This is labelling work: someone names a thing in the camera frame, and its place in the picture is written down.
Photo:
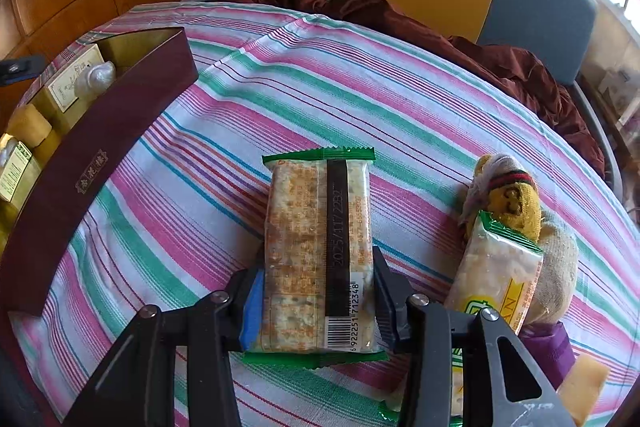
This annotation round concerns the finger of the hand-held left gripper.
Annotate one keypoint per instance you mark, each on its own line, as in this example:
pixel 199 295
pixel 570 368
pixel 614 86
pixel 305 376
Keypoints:
pixel 20 68

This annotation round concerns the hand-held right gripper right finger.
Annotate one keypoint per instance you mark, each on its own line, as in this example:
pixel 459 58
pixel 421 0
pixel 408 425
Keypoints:
pixel 387 302

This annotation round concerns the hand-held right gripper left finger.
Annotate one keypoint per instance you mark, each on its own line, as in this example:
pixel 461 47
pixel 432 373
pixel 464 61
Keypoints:
pixel 252 307

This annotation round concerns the green cracker packet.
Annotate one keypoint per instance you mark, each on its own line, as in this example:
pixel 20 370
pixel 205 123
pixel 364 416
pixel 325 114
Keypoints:
pixel 300 232

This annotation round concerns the maroon gift box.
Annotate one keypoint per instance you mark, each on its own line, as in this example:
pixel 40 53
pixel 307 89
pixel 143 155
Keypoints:
pixel 100 167

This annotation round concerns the white carton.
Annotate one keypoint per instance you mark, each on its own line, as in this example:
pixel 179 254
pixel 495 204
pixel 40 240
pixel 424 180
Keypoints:
pixel 67 82

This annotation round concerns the small green carton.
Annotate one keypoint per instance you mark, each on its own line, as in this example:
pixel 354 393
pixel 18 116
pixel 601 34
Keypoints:
pixel 17 174

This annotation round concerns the cracker packet with yellow label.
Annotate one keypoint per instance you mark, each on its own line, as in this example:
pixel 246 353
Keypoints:
pixel 495 267

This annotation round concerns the yellow striped sock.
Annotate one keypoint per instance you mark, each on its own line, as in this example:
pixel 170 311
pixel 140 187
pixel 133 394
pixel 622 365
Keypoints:
pixel 515 207

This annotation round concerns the purple pouch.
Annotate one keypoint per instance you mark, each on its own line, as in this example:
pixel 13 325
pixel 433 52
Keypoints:
pixel 545 347

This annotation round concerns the maroon blanket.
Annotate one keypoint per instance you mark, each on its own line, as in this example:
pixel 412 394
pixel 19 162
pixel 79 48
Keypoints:
pixel 500 67

